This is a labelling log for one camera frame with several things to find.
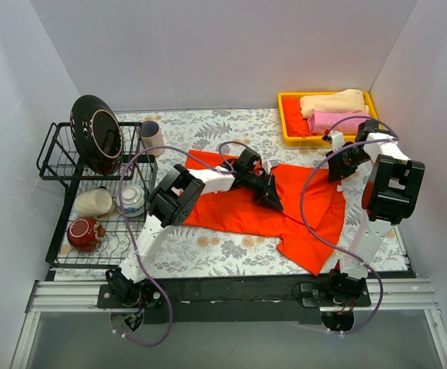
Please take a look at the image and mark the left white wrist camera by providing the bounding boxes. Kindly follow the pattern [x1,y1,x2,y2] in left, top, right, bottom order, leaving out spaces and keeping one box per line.
[264,160,279,171]

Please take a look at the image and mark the black round plate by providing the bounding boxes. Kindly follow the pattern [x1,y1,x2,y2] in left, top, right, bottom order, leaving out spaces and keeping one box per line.
[70,95,124,176]

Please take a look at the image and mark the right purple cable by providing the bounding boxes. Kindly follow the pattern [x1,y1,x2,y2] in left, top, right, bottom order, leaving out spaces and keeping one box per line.
[299,116,400,335]

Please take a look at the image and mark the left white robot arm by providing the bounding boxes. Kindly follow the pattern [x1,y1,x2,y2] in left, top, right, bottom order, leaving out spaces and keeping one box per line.
[106,148,283,308]

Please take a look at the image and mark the floral table mat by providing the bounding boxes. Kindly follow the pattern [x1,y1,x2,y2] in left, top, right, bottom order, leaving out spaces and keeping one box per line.
[50,108,412,281]

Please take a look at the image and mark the purple rimmed mug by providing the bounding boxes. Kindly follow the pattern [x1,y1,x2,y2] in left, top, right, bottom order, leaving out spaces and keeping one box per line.
[139,121,164,157]

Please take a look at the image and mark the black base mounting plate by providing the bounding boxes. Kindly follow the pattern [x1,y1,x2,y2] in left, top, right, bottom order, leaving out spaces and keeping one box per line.
[97,273,371,324]

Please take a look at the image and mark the aluminium frame rail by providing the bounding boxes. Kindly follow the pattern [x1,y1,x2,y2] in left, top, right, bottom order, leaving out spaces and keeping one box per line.
[27,278,439,312]

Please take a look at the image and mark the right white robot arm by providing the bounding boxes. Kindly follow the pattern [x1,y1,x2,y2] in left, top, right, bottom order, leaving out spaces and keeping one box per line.
[323,115,425,306]

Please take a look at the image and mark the orange t shirt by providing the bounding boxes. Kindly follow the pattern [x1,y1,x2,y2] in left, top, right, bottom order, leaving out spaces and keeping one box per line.
[184,163,346,275]
[282,97,313,138]

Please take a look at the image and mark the black wire dish rack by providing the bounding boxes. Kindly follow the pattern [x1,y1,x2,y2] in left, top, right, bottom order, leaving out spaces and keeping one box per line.
[36,122,157,269]

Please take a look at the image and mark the rolled orange t shirt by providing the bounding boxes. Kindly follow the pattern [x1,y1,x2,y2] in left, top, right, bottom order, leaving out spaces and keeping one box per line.
[282,97,313,138]

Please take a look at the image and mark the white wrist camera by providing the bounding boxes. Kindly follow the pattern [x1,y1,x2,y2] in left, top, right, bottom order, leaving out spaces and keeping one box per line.
[264,160,279,171]
[323,131,345,152]

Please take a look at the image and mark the rolled beige t shirt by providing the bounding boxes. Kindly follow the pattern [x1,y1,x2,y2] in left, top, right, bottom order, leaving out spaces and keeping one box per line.
[300,89,369,118]

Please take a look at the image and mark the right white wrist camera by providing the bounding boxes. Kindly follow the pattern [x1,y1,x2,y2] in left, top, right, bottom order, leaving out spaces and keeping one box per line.
[323,131,345,152]

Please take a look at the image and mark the red floral bowl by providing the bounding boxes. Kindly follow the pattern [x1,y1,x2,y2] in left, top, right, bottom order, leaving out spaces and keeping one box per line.
[67,217,105,252]

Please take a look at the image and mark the yellow plastic tray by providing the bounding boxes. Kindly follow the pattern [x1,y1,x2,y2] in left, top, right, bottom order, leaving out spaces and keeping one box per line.
[278,91,378,147]

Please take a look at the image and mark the cream ceramic cup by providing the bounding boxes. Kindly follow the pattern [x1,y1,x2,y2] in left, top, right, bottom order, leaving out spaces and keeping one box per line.
[74,188,113,217]

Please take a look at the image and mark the blue white ceramic bowl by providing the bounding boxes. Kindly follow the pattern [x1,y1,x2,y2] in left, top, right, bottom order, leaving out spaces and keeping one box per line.
[114,184,146,218]

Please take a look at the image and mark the rolled pink t shirt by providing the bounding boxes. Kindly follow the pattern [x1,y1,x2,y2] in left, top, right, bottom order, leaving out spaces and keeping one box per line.
[307,112,370,135]

